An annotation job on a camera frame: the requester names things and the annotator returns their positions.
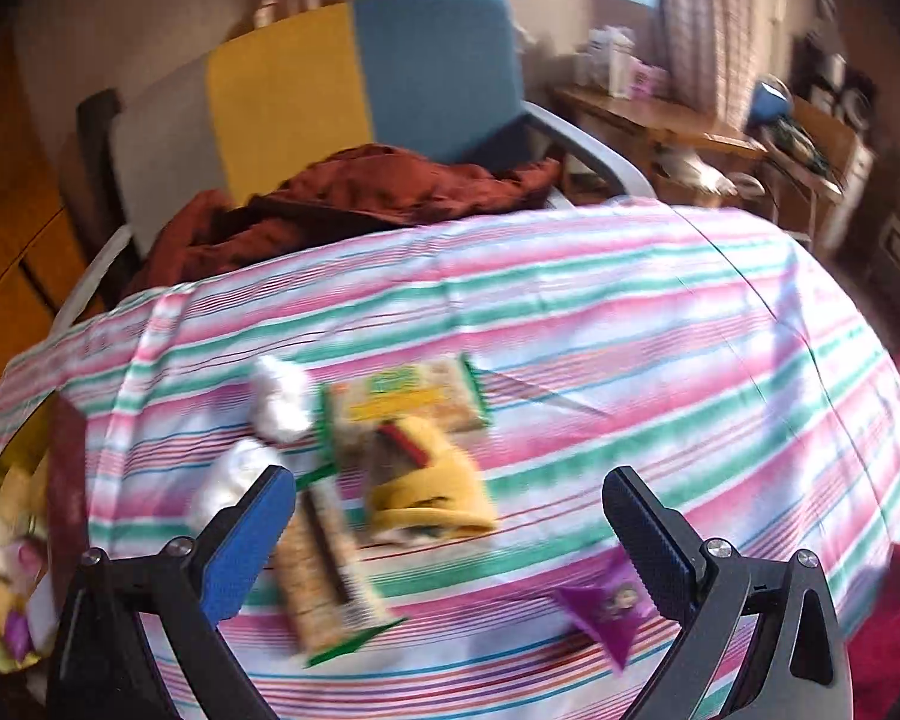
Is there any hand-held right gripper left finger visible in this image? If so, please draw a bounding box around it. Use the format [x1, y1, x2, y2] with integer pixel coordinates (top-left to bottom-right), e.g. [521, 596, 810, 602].
[45, 465, 301, 720]

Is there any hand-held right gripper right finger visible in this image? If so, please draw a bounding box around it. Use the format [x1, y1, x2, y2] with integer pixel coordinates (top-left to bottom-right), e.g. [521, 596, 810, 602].
[602, 465, 852, 720]

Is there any white plastic wrap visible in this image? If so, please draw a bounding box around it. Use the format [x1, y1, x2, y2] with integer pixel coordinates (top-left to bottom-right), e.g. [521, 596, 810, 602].
[187, 436, 286, 533]
[249, 355, 323, 443]

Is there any purple snack packet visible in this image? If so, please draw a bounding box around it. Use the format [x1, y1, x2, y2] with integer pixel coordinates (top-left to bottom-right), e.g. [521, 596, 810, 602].
[4, 607, 36, 653]
[553, 547, 657, 672]

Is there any green-edged cracker packet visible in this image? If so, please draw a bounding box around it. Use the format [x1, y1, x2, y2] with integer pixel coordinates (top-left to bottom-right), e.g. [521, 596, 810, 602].
[274, 465, 407, 668]
[319, 355, 496, 466]

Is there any gold tin box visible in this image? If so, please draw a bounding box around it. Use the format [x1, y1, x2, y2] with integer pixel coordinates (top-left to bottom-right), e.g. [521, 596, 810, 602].
[0, 397, 91, 672]

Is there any striped tablecloth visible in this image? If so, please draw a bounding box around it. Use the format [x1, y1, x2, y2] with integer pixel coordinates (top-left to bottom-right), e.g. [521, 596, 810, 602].
[0, 199, 900, 720]

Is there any rust red jacket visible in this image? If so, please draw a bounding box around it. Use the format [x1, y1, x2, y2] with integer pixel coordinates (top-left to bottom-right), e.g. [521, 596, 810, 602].
[124, 142, 563, 293]

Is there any white cloth bundle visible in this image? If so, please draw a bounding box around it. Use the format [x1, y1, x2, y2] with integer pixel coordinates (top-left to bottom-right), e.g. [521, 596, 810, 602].
[656, 146, 755, 200]

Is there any black rolled mat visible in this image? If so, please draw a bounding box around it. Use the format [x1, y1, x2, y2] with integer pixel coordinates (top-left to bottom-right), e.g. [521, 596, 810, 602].
[76, 88, 125, 241]

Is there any wooden side desk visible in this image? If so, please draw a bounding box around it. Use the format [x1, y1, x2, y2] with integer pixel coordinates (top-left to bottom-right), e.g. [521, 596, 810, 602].
[551, 82, 770, 207]

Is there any light wood cabinet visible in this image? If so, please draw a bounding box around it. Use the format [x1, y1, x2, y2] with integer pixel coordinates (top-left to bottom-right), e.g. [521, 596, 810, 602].
[765, 94, 878, 256]

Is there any grey yellow blue chair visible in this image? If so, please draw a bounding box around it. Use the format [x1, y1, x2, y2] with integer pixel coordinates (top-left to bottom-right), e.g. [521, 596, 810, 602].
[49, 0, 657, 331]

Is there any blue round object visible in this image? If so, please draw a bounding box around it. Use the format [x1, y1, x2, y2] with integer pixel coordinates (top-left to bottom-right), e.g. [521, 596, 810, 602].
[746, 77, 792, 128]

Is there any pink white box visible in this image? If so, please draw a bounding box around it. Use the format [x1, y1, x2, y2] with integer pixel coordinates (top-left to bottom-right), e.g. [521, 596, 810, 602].
[630, 64, 670, 101]

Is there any white carton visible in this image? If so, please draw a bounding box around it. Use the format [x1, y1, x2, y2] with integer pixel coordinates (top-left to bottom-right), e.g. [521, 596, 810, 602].
[585, 26, 636, 91]

